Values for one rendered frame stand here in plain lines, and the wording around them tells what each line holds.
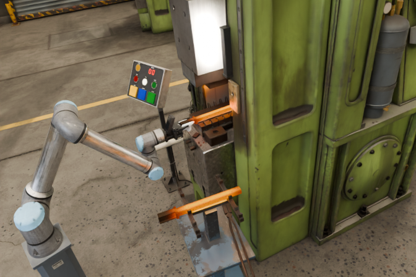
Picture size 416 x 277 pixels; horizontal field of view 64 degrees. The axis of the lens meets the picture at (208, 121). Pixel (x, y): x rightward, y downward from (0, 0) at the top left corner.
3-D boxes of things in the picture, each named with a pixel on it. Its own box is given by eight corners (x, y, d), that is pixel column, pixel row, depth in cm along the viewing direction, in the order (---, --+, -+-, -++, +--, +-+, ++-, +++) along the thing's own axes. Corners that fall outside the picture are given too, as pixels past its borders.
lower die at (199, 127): (202, 136, 211) (200, 126, 206) (190, 122, 226) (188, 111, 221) (259, 116, 224) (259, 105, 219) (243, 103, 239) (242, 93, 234)
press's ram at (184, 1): (204, 81, 175) (195, 4, 153) (177, 58, 205) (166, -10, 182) (271, 61, 188) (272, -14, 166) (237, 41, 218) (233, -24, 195)
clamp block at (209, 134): (210, 147, 201) (210, 138, 198) (205, 140, 208) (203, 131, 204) (228, 140, 205) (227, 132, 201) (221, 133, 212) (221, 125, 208)
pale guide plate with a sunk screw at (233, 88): (237, 114, 179) (236, 86, 170) (229, 107, 186) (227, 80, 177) (241, 112, 180) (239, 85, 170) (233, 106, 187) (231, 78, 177)
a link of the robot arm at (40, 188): (17, 219, 189) (53, 107, 164) (20, 198, 203) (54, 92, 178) (46, 221, 197) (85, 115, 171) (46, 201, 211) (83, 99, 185)
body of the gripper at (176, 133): (179, 131, 215) (162, 138, 211) (177, 120, 210) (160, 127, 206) (184, 136, 209) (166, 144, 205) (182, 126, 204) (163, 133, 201)
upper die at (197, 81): (195, 87, 191) (194, 72, 185) (182, 75, 206) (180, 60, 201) (258, 68, 204) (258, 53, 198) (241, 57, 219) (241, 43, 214)
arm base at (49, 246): (34, 264, 182) (26, 253, 176) (24, 243, 194) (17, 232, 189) (67, 243, 191) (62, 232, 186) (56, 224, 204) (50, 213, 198)
